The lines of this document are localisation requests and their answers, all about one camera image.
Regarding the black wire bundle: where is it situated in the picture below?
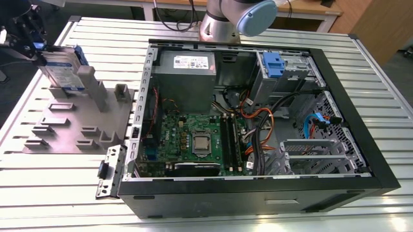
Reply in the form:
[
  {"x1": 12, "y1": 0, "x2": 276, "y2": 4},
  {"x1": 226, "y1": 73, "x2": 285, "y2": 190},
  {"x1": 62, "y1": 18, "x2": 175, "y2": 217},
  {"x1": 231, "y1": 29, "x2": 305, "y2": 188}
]
[{"x1": 252, "y1": 89, "x2": 320, "y2": 174}]

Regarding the blue drive latch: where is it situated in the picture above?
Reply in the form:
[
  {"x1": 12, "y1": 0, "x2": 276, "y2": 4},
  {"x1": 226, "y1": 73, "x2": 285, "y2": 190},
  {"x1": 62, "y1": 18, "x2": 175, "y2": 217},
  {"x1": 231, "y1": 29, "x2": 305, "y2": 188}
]
[{"x1": 264, "y1": 52, "x2": 286, "y2": 79}]

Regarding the black open PC case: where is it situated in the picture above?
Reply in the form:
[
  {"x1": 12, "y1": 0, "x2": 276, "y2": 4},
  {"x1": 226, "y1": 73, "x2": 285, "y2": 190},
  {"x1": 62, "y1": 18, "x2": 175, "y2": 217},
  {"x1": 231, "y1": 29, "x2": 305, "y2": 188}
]
[{"x1": 118, "y1": 38, "x2": 401, "y2": 219}]

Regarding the silver card retention bracket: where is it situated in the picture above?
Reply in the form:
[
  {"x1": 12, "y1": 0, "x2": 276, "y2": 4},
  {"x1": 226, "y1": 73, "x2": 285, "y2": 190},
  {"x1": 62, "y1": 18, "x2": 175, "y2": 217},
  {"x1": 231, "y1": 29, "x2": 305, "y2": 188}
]
[{"x1": 95, "y1": 144, "x2": 127, "y2": 200}]

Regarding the wooden desk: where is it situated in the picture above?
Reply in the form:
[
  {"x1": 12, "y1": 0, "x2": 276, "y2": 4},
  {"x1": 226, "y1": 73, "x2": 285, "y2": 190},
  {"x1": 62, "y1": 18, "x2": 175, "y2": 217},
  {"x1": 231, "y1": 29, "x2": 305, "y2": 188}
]
[{"x1": 131, "y1": 0, "x2": 344, "y2": 32}]

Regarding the grey parts rack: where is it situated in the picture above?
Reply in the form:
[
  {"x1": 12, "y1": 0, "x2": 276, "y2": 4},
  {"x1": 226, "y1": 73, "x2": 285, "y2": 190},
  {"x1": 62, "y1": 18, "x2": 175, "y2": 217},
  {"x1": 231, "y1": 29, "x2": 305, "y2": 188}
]
[{"x1": 22, "y1": 66, "x2": 137, "y2": 155}]

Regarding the silver optical drive cage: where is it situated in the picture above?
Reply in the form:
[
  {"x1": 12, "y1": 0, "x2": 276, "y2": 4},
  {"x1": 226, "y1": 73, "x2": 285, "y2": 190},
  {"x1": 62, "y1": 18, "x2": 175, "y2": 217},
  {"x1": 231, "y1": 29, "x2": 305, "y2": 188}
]
[{"x1": 252, "y1": 50, "x2": 324, "y2": 107}]

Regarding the blue wire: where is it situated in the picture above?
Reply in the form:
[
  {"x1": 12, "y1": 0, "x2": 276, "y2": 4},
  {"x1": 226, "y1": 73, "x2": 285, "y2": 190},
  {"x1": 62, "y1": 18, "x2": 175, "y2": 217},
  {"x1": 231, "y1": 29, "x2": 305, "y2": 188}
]
[{"x1": 302, "y1": 112, "x2": 326, "y2": 140}]

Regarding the silver disk bay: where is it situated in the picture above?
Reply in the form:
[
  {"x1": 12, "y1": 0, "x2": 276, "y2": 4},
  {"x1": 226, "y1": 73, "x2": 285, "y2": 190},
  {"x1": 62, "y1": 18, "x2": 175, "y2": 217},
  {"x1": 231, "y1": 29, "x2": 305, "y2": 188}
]
[{"x1": 280, "y1": 139, "x2": 370, "y2": 176}]

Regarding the hard disk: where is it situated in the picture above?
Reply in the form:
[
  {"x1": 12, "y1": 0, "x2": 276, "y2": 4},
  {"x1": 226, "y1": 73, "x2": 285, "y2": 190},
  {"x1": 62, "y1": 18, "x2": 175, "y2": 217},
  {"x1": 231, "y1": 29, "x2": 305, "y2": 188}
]
[{"x1": 32, "y1": 42, "x2": 90, "y2": 92}]

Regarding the wooden cabinet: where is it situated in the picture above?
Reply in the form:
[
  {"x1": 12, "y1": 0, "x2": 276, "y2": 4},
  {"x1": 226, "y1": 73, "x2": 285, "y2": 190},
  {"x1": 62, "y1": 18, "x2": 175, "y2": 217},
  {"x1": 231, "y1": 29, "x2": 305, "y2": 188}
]
[{"x1": 330, "y1": 0, "x2": 413, "y2": 66}]

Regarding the black RAM slot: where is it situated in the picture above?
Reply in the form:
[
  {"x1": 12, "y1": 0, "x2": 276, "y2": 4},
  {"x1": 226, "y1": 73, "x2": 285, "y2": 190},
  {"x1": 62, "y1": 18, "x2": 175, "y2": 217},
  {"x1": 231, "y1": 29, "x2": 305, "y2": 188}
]
[
  {"x1": 221, "y1": 113, "x2": 236, "y2": 172},
  {"x1": 229, "y1": 113, "x2": 245, "y2": 171}
]

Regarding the black graphics card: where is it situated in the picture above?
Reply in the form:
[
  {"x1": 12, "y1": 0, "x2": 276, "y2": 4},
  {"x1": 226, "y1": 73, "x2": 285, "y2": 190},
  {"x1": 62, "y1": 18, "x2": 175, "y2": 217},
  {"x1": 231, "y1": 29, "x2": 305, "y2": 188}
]
[{"x1": 165, "y1": 161, "x2": 222, "y2": 177}]

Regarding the CPU socket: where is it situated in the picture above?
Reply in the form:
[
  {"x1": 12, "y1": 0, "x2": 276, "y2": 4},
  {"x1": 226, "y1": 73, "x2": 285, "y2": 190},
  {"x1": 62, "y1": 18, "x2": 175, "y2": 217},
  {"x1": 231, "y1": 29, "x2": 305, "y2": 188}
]
[{"x1": 190, "y1": 130, "x2": 214, "y2": 159}]

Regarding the grey power supply unit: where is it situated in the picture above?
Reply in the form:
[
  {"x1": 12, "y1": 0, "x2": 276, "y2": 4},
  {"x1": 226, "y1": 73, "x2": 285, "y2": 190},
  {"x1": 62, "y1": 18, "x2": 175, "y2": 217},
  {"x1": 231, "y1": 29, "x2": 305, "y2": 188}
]
[{"x1": 151, "y1": 50, "x2": 217, "y2": 116}]

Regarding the green motherboard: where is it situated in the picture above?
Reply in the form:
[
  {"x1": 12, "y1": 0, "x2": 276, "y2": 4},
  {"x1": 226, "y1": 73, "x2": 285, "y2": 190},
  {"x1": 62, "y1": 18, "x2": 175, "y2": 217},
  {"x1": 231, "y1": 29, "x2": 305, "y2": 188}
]
[{"x1": 138, "y1": 113, "x2": 256, "y2": 177}]

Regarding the silver CPU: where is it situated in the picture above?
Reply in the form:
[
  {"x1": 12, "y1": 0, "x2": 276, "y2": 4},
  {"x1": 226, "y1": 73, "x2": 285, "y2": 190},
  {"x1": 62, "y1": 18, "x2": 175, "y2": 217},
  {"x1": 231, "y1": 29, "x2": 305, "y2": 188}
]
[{"x1": 193, "y1": 137, "x2": 210, "y2": 149}]

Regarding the orange wire bundle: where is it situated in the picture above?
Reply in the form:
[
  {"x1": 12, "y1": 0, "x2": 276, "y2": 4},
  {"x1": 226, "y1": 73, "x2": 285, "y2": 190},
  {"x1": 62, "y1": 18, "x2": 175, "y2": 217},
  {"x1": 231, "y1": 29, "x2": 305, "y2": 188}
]
[{"x1": 241, "y1": 107, "x2": 276, "y2": 155}]

